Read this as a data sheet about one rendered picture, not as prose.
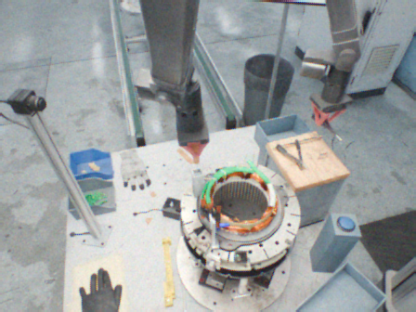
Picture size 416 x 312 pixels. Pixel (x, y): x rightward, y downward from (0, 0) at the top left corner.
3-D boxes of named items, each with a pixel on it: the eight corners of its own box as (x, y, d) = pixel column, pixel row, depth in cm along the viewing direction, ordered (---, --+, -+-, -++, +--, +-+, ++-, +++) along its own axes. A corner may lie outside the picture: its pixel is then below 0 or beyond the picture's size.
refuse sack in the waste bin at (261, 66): (234, 93, 265) (237, 57, 240) (275, 86, 272) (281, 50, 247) (250, 121, 240) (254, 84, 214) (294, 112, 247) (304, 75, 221)
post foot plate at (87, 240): (113, 226, 113) (113, 224, 112) (104, 248, 107) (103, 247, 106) (91, 222, 114) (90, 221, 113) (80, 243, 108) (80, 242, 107)
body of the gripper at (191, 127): (178, 149, 63) (173, 123, 58) (176, 116, 70) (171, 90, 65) (209, 144, 64) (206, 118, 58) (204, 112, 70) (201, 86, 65)
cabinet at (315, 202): (256, 193, 123) (266, 148, 104) (297, 182, 127) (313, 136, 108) (279, 234, 110) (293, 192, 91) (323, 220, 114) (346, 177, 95)
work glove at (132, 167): (119, 152, 138) (117, 149, 136) (144, 148, 140) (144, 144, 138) (123, 194, 122) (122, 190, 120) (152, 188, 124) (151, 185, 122)
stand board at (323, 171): (265, 148, 104) (266, 142, 102) (314, 136, 108) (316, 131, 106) (293, 192, 91) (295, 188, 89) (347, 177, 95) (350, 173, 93)
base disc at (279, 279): (166, 220, 113) (166, 218, 112) (263, 196, 120) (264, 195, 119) (191, 333, 87) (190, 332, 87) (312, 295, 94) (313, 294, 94)
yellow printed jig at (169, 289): (161, 242, 108) (159, 238, 105) (171, 240, 108) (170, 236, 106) (164, 308, 93) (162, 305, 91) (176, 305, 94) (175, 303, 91)
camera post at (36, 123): (103, 231, 111) (39, 107, 69) (99, 239, 109) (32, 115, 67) (95, 230, 111) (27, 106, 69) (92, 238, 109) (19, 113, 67)
